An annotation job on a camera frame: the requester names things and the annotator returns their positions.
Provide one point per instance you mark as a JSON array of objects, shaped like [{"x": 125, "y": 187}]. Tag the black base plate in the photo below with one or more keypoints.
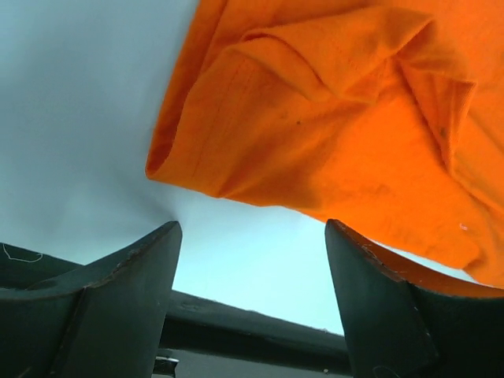
[{"x": 202, "y": 338}]

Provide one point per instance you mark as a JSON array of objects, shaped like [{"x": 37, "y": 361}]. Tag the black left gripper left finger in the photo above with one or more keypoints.
[{"x": 103, "y": 319}]

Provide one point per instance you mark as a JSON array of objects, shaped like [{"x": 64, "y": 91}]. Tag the orange t-shirt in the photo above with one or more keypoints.
[{"x": 385, "y": 115}]

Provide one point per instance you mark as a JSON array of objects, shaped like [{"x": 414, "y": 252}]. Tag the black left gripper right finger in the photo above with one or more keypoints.
[{"x": 402, "y": 319}]

